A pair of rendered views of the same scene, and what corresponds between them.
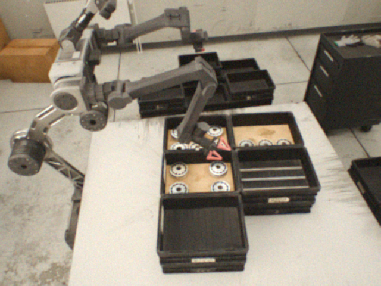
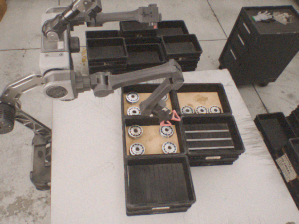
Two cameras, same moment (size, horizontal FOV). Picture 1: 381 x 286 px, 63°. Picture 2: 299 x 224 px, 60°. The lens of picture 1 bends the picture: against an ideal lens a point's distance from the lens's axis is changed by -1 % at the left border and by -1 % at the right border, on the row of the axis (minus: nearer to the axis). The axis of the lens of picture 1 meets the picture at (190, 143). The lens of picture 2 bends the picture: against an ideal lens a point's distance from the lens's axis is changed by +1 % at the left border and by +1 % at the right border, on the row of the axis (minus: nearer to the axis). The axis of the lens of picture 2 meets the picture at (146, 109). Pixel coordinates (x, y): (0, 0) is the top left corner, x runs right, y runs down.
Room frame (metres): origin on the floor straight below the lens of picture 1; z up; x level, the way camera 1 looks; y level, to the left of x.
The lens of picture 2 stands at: (0.23, 0.27, 2.41)
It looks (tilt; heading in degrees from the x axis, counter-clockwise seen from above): 54 degrees down; 345
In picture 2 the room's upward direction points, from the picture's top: 10 degrees clockwise
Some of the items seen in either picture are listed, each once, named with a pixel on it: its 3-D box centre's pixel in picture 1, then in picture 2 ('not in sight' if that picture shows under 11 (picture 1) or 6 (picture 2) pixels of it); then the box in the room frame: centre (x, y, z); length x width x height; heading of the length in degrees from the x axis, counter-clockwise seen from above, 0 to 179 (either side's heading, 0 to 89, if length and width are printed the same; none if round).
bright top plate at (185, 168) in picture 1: (178, 169); (135, 131); (1.12, 0.07, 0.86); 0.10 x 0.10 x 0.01
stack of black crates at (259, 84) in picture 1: (247, 100); (177, 58); (2.32, -0.56, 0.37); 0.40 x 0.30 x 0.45; 94
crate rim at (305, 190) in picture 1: (274, 168); (211, 134); (1.03, -0.44, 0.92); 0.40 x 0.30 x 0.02; 89
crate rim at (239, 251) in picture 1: (201, 223); (159, 179); (0.74, -0.03, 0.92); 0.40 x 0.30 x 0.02; 89
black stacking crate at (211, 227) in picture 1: (201, 228); (158, 182); (0.74, -0.03, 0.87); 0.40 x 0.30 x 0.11; 89
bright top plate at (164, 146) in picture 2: (220, 188); (169, 148); (0.97, -0.14, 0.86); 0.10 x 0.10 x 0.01
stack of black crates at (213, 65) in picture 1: (199, 80); (137, 37); (2.69, -0.13, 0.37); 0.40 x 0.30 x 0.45; 94
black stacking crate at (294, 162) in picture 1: (273, 175); (208, 137); (1.03, -0.44, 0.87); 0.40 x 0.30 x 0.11; 89
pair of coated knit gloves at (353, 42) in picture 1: (347, 40); (262, 16); (2.41, -1.39, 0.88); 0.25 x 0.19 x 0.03; 94
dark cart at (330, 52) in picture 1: (349, 86); (257, 51); (2.34, -1.51, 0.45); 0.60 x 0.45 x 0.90; 94
